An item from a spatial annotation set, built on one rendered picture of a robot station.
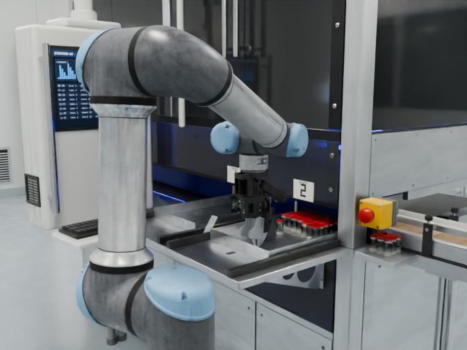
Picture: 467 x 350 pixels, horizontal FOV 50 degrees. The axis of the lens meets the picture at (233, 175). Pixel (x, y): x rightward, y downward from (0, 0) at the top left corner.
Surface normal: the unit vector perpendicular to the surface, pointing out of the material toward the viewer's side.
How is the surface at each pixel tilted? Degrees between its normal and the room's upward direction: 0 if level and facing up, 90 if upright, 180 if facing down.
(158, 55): 83
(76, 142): 90
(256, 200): 90
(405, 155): 90
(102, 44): 61
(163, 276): 8
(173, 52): 75
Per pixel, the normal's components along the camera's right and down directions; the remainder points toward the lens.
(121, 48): -0.50, -0.18
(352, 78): -0.79, 0.11
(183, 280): 0.11, -0.96
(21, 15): 0.62, 0.14
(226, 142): -0.53, 0.15
